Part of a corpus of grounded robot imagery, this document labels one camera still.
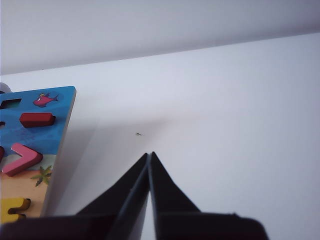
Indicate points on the pink greater-than sign block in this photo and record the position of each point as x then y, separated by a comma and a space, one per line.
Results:
23, 157

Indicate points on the yellow division sign block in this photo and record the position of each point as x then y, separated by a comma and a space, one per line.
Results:
13, 206

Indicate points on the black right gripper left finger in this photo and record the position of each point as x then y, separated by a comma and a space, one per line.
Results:
130, 200

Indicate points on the red minus sign block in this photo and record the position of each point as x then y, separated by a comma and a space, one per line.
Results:
37, 120

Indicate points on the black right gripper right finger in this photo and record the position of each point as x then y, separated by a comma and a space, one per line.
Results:
167, 197

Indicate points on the colourful wooden puzzle board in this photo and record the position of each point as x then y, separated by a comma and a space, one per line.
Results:
30, 135

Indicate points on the grey radio remote controller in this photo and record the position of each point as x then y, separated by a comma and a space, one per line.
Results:
3, 88

